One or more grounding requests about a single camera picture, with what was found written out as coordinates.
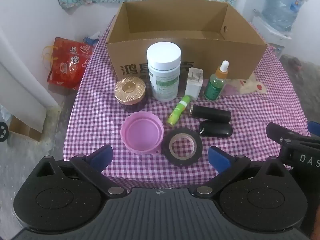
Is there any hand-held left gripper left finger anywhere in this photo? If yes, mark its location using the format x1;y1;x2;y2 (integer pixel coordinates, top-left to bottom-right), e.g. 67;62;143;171
34;144;127;198

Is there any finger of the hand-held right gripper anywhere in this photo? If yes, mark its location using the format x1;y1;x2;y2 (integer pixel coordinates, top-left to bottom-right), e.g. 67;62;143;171
308;121;320;137
266;122;312;145

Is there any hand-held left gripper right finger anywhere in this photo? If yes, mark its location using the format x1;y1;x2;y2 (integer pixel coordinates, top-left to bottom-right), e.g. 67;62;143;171
192;146;288;198

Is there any black car key fob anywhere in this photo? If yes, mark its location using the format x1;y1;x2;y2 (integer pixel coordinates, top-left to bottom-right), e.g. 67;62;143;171
199;120;233;138

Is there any black cylinder flashlight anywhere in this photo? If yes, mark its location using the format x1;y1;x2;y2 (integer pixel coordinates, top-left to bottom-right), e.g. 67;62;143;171
190;104;232;124

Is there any black tape roll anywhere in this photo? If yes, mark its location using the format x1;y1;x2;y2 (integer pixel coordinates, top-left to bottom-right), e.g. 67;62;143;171
160;127;203;167

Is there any green lip balm tube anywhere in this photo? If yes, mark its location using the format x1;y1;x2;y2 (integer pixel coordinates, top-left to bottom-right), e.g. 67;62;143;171
167;94;192;127

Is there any white pill bottle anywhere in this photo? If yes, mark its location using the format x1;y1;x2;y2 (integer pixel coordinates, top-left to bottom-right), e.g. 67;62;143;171
146;42;182;102

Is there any brown cardboard box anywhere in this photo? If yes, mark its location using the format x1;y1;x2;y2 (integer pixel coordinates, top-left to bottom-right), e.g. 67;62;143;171
105;1;268;80

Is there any purple checked tablecloth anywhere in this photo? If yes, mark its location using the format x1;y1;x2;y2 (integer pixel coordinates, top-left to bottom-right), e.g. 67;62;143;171
62;15;312;184

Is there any pink plastic cup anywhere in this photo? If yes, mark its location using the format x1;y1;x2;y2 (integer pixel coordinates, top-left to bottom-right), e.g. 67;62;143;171
120;112;165;156

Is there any small dark brown object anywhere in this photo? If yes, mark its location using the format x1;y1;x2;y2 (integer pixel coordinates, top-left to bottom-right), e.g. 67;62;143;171
287;57;303;73

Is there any green dropper bottle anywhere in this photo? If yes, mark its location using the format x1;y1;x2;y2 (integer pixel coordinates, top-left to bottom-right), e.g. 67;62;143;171
204;60;230;102

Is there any white charger plug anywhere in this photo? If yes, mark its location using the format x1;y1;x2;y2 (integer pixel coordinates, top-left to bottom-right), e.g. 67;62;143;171
185;67;204;98

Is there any cardboard piece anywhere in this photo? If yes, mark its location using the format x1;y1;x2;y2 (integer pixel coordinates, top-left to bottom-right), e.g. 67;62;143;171
9;116;43;142

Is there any white water dispenser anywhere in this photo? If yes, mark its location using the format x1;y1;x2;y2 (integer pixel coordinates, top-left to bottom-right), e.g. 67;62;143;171
247;9;293;59

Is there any red printed bag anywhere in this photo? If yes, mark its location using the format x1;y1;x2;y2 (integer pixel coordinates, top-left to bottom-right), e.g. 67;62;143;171
42;37;95;91

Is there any black wheel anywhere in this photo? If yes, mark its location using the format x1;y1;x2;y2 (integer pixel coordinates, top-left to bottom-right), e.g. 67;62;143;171
0;121;10;144

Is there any white board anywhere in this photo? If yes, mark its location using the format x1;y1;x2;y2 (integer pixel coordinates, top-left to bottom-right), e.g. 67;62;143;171
0;27;59;133

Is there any blue and white plastic item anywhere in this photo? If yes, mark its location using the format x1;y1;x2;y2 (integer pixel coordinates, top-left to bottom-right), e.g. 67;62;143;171
83;31;102;46

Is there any blue water jug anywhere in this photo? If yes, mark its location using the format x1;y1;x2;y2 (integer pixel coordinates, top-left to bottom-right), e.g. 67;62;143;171
261;0;307;32

